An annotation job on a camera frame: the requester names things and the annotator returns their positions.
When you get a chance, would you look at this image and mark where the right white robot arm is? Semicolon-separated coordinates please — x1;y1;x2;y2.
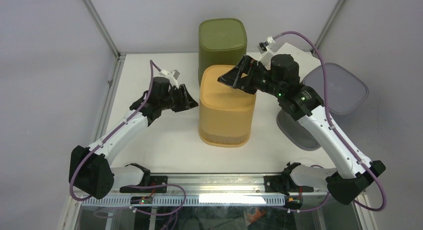
217;54;386;205

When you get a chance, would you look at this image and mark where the white slotted cable duct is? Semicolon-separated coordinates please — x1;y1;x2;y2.
81;194;285;208

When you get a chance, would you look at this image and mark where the white perforated plastic basket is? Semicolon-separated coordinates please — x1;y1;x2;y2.
276;42;321;67

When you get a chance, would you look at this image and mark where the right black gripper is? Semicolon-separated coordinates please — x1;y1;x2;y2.
217;55;284;98

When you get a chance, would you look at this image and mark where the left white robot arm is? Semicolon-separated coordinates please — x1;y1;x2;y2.
69;77;199;199

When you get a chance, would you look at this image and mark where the grey slatted waste bin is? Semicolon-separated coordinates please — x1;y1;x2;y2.
276;63;368;151

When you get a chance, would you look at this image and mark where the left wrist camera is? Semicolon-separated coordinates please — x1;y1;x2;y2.
159;69;180;88

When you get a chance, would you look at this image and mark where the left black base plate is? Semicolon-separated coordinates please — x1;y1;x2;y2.
119;175;168;194

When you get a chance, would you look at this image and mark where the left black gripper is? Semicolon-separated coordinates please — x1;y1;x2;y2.
159;84;198;113

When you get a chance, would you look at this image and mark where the yellow slatted waste bin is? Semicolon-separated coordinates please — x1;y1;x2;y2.
198;65;256;148

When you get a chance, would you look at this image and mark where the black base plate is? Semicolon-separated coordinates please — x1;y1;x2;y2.
263;175;314;195
119;175;168;194

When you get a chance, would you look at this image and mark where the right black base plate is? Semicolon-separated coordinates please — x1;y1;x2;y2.
263;175;314;195

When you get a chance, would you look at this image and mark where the orange object under table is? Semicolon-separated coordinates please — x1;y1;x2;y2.
245;207;266;224

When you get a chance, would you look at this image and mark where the green slatted waste bin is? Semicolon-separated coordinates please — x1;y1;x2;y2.
198;18;247;84

